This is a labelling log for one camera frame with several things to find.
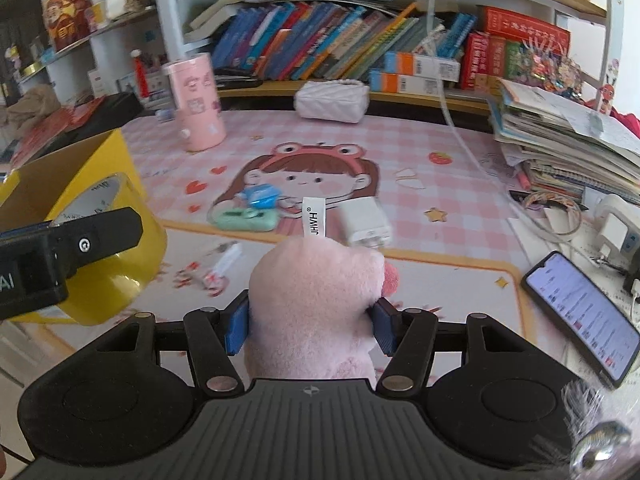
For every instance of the white bookshelf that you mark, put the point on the white bookshelf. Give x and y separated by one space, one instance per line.
591 61

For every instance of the stack of papers and notebooks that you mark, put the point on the stack of papers and notebooks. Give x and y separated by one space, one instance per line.
564 146

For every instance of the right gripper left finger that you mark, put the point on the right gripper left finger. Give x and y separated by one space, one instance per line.
213 336

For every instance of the orange white box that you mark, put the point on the orange white box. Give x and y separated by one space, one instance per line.
419 65
403 84

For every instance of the white quilted pouch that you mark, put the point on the white quilted pouch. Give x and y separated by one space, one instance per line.
343 100

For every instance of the orange white box lower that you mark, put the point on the orange white box lower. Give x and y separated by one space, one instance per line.
403 84

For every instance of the fortune god paper bag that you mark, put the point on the fortune god paper bag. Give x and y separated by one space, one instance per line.
66 21

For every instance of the beige cloth bundle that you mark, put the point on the beige cloth bundle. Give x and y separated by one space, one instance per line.
37 103

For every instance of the pink cartoon table mat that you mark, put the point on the pink cartoon table mat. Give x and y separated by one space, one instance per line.
459 247

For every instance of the yellow cardboard box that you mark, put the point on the yellow cardboard box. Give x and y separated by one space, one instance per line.
39 190

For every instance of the red boxed book set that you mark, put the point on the red boxed book set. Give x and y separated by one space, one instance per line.
520 27

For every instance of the orange white box upper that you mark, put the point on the orange white box upper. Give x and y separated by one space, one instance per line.
419 65

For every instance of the blue crumpled wrapper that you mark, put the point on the blue crumpled wrapper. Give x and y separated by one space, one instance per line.
261 196

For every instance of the yellow tape roll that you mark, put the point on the yellow tape roll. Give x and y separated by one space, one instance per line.
100 290

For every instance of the row of leaning books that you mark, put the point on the row of leaning books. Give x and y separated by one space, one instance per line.
330 39

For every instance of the black electronic keyboard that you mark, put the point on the black electronic keyboard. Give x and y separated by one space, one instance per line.
115 112

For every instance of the black smartphone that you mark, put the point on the black smartphone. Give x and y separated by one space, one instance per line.
601 332

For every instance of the white power strip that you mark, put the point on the white power strip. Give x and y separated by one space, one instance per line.
617 239

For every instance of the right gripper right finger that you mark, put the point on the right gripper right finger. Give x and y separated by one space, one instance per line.
407 337

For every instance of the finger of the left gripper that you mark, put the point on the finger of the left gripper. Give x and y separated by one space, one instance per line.
86 240
28 236

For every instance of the pink plush pig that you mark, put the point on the pink plush pig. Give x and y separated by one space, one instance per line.
309 300

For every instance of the white charger block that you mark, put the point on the white charger block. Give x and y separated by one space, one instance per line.
364 223

